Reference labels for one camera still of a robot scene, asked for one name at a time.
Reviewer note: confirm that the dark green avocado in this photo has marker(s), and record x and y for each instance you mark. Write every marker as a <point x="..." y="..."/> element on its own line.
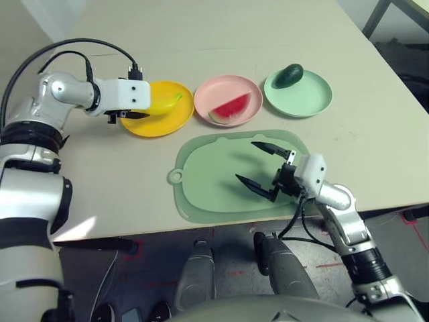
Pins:
<point x="289" y="76"/>

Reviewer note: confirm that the grey right robot leg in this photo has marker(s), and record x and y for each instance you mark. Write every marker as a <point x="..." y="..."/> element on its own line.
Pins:
<point x="285" y="268"/>

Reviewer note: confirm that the green cutting board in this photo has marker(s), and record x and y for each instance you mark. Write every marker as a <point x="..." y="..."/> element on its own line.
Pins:
<point x="214" y="188"/>

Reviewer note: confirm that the grey robot torso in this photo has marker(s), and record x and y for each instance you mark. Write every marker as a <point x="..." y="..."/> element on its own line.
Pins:
<point x="268" y="310"/>

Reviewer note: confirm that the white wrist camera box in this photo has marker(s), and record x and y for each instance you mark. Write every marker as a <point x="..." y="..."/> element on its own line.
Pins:
<point x="313" y="174"/>
<point x="129" y="95"/>

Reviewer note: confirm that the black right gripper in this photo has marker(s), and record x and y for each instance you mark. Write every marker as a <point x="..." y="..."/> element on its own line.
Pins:
<point x="287" y="179"/>

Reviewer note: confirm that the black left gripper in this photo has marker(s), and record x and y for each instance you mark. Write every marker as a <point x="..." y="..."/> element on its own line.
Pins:
<point x="115" y="115"/>

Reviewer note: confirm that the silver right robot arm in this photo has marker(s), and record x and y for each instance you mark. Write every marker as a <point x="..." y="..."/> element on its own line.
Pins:
<point x="358" y="241"/>

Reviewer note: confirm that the yellow plastic plate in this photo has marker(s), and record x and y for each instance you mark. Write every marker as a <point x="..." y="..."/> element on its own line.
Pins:
<point x="157" y="125"/>

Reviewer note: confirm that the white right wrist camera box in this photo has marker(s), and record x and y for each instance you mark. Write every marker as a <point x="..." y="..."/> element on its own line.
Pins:
<point x="313" y="174"/>

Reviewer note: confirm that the red watermelon slice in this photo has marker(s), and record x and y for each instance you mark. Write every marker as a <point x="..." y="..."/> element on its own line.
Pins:
<point x="233" y="109"/>

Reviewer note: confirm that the grey left robot leg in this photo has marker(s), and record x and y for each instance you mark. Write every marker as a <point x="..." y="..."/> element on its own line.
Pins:
<point x="196" y="278"/>

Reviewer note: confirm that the pink plastic plate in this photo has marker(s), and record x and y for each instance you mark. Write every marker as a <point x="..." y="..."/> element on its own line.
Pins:
<point x="221" y="89"/>

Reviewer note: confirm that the grey robot leg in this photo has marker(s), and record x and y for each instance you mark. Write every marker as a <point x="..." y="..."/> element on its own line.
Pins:
<point x="196" y="278"/>
<point x="285" y="268"/>

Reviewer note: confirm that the black table foot bar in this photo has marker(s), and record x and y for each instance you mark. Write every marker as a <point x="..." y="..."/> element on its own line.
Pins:
<point x="417" y="215"/>
<point x="100" y="245"/>

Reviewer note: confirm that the black-framed side table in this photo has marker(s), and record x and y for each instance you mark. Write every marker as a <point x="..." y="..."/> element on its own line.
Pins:
<point x="395" y="13"/>

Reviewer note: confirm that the yellow toy banana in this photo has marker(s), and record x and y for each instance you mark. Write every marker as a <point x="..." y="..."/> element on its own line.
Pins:
<point x="164" y="104"/>

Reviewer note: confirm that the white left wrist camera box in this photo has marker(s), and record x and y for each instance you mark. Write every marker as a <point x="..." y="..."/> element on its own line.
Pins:
<point x="129" y="95"/>

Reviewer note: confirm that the black rounded robot foot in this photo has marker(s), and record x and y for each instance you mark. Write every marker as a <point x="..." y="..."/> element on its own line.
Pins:
<point x="162" y="312"/>
<point x="103" y="313"/>

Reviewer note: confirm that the mint green plastic plate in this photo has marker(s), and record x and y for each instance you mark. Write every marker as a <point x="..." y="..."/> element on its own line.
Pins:
<point x="301" y="100"/>

